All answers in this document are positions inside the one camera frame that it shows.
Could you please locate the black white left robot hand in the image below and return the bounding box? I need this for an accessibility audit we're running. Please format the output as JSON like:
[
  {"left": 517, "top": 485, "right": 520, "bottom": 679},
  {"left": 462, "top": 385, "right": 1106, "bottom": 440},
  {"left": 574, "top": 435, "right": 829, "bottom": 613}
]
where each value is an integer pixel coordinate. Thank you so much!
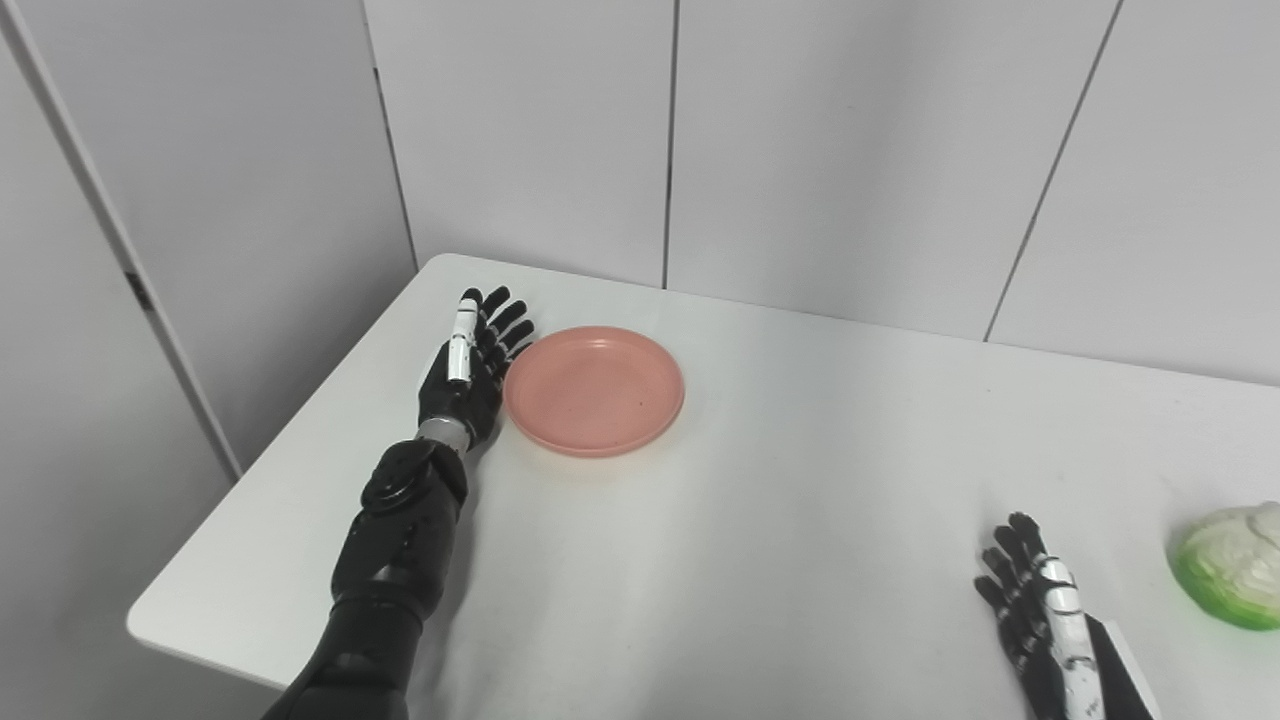
[{"left": 417, "top": 286, "right": 536, "bottom": 452}]

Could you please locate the pink round plate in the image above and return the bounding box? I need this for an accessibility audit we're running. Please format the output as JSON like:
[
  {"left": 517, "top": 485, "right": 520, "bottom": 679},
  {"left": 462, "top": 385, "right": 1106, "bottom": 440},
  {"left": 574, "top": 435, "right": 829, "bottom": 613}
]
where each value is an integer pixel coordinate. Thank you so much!
[{"left": 503, "top": 326, "right": 686, "bottom": 459}]

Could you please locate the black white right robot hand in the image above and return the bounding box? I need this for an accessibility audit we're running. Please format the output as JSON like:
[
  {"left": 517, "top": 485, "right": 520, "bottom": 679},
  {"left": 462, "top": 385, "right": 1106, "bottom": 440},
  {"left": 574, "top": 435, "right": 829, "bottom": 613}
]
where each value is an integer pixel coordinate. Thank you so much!
[{"left": 975, "top": 512, "right": 1157, "bottom": 720}]

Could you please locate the green white toy cabbage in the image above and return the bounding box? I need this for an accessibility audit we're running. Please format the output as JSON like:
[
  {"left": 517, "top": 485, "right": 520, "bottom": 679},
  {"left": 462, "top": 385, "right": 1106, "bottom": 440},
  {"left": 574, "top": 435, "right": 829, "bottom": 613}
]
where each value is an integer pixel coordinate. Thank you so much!
[{"left": 1167, "top": 502, "right": 1280, "bottom": 632}]

